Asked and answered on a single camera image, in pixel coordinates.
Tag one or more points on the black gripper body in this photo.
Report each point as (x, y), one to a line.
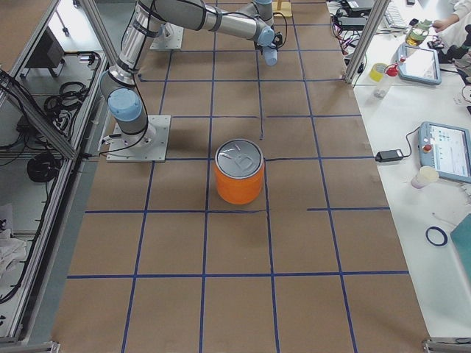
(257, 46)

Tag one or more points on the light blue plastic cup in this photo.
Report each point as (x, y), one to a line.
(270, 59)

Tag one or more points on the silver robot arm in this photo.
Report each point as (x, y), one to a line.
(253, 22)

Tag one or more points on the wooden cup stand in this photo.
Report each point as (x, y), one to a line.
(282, 8)

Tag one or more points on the pink white paper cup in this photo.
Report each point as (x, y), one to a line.
(425, 176)

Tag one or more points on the black laptop adapter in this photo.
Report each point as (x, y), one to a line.
(352, 23)

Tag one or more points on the yellow tape roll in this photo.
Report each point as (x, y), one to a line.
(377, 71)

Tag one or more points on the red knob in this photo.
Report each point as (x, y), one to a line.
(391, 70)

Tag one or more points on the white keyboard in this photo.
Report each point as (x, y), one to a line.
(392, 18)

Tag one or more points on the orange can-shaped container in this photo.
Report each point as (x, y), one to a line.
(239, 167)

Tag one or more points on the green lidded bottle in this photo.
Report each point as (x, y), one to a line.
(418, 31)

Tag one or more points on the far teach pendant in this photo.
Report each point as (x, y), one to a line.
(418, 64)

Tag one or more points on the teach pendant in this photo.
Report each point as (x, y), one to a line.
(418, 64)
(446, 149)

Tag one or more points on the black power adapter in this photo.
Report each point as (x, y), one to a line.
(386, 156)

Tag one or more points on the near teach pendant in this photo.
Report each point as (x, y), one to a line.
(446, 149)

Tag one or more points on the green cutting mat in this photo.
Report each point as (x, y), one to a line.
(462, 242)

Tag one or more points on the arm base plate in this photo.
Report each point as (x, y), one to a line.
(169, 37)
(152, 146)

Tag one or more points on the aluminium frame post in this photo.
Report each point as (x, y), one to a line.
(375, 17)

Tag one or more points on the aluminium frame rail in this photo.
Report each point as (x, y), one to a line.
(50, 227)

